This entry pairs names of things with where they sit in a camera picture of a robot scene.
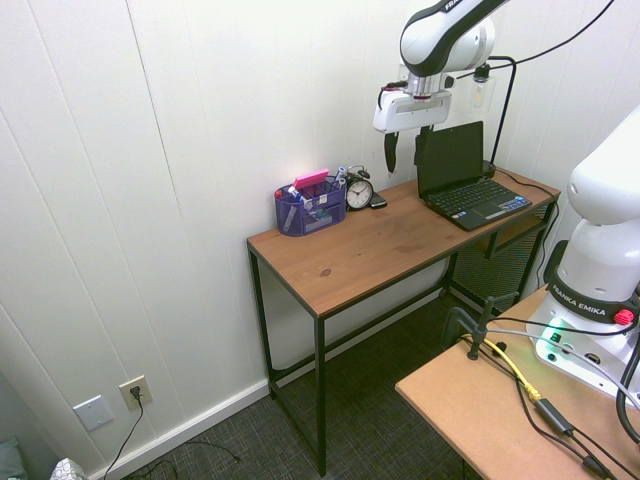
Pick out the black power cord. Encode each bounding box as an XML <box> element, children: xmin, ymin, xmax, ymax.
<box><xmin>101</xmin><ymin>386</ymin><xmax>242</xmax><ymax>480</ymax></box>

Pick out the black desk lamp with bulb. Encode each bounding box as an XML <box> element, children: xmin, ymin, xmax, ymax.
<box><xmin>470</xmin><ymin>55</ymin><xmax>519</xmax><ymax>179</ymax></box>

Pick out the purple mesh desk organizer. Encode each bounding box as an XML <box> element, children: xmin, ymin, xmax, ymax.
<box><xmin>273</xmin><ymin>176</ymin><xmax>348</xmax><ymax>238</ymax></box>

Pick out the black laptop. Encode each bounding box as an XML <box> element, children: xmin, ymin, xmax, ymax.
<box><xmin>414</xmin><ymin>120</ymin><xmax>534</xmax><ymax>233</ymax></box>

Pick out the white patterned tissue box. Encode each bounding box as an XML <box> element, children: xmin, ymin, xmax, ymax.
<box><xmin>49</xmin><ymin>456</ymin><xmax>87</xmax><ymax>480</ymax></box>

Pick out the black twin-bell alarm clock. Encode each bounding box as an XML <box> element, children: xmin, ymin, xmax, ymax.
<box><xmin>344</xmin><ymin>164</ymin><xmax>376</xmax><ymax>212</ymax></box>

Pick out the black laptop charger cable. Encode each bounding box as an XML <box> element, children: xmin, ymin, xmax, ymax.
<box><xmin>493</xmin><ymin>167</ymin><xmax>562</xmax><ymax>284</ymax></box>

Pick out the beige wall power outlet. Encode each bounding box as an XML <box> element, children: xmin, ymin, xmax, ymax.
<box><xmin>118</xmin><ymin>375</ymin><xmax>153</xmax><ymax>412</ymax></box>

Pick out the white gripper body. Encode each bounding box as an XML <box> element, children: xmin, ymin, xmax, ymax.
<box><xmin>372</xmin><ymin>91</ymin><xmax>454</xmax><ymax>135</ymax></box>

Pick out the teal cushion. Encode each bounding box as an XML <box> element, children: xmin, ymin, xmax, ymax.
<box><xmin>0</xmin><ymin>436</ymin><xmax>27</xmax><ymax>480</ymax></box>

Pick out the pink sticky note pad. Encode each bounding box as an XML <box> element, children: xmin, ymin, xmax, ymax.
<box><xmin>293</xmin><ymin>168</ymin><xmax>330</xmax><ymax>190</ymax></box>

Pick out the wooden robot mounting table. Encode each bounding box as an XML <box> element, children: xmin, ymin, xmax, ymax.
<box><xmin>394</xmin><ymin>284</ymin><xmax>640</xmax><ymax>480</ymax></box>

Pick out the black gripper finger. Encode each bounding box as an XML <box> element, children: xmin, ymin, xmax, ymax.
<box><xmin>383</xmin><ymin>130</ymin><xmax>402</xmax><ymax>177</ymax></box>
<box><xmin>414</xmin><ymin>124</ymin><xmax>435</xmax><ymax>166</ymax></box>

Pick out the white blank wall plate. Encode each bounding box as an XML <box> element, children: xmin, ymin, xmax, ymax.
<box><xmin>72</xmin><ymin>394</ymin><xmax>116</xmax><ymax>432</ymax></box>

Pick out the gray cable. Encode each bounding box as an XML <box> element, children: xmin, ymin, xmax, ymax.
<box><xmin>487</xmin><ymin>327</ymin><xmax>640</xmax><ymax>396</ymax></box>

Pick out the black metal table clamp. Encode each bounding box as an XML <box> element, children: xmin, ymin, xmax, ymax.
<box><xmin>441</xmin><ymin>291</ymin><xmax>520</xmax><ymax>362</ymax></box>

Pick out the black inline adapter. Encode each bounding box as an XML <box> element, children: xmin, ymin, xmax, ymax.
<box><xmin>533</xmin><ymin>397</ymin><xmax>577</xmax><ymax>437</ymax></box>

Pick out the black overhead arm cable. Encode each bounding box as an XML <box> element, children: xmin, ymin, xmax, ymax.
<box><xmin>508</xmin><ymin>0</ymin><xmax>617</xmax><ymax>67</ymax></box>

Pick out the yellow network cable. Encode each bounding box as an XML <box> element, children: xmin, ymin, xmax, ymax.
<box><xmin>460</xmin><ymin>333</ymin><xmax>545</xmax><ymax>403</ymax></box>

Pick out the wooden desk black metal frame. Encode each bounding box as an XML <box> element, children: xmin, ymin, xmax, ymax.
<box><xmin>245</xmin><ymin>167</ymin><xmax>562</xmax><ymax>477</ymax></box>

